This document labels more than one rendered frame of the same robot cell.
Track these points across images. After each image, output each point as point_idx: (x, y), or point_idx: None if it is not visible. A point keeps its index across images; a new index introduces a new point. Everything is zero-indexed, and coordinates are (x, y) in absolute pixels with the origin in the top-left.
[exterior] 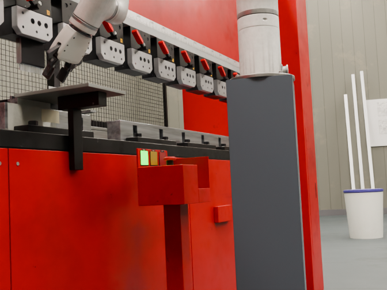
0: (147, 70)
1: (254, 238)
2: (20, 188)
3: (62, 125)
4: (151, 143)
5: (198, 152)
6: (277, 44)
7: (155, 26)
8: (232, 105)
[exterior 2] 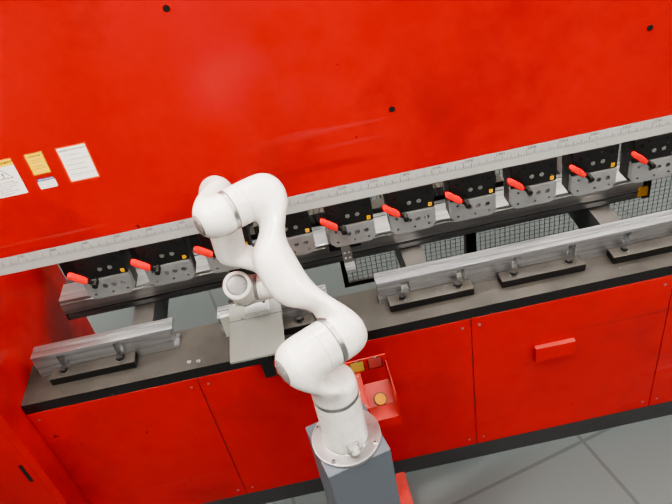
0: (425, 226)
1: None
2: (215, 394)
3: (287, 313)
4: (390, 326)
5: (501, 306)
6: (338, 433)
7: (447, 168)
8: (311, 446)
